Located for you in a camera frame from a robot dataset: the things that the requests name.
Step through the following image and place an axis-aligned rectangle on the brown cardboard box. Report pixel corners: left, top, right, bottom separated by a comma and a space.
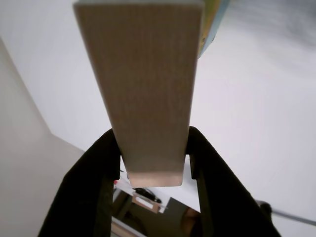
132, 194, 161, 213

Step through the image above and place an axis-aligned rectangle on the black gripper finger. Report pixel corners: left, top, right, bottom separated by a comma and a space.
185, 126, 282, 237
37, 128, 121, 237

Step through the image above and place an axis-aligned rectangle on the black device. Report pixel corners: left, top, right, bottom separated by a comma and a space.
133, 187, 162, 203

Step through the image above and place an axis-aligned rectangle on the wooden Jenga block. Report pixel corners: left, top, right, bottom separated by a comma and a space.
73, 0, 206, 188

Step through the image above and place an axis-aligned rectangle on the yellow and teal floral box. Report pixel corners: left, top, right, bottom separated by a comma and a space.
197, 0, 232, 59

